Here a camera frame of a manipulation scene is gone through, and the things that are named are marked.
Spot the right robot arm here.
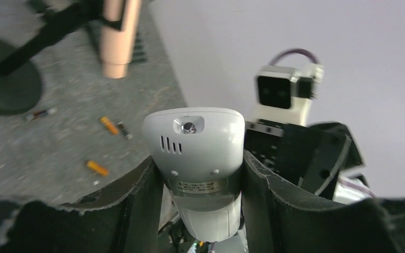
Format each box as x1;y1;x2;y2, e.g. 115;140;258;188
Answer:
244;119;375;204

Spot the black microphone stand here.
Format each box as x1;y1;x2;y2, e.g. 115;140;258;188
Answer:
0;1;127;115

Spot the black battery near stand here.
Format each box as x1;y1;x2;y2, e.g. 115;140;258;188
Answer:
25;108;57;122

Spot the orange battery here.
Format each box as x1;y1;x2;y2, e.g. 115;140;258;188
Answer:
85;160;109;176
99;116;119;135

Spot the black battery right side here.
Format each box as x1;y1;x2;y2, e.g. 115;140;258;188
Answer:
116;121;132;139

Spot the white remote control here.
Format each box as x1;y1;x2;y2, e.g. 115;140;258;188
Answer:
142;107;245;242

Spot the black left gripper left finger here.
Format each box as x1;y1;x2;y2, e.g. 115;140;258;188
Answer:
0;158;163;252

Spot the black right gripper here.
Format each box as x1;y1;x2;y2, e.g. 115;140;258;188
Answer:
244;119;364;200

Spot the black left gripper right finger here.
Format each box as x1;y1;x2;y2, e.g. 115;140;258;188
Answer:
242;152;405;252

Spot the grey lego baseplate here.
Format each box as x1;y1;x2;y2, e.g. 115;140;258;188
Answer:
83;17;149;66

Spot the pink microphone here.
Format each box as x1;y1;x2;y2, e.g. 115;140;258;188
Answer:
99;0;142;79

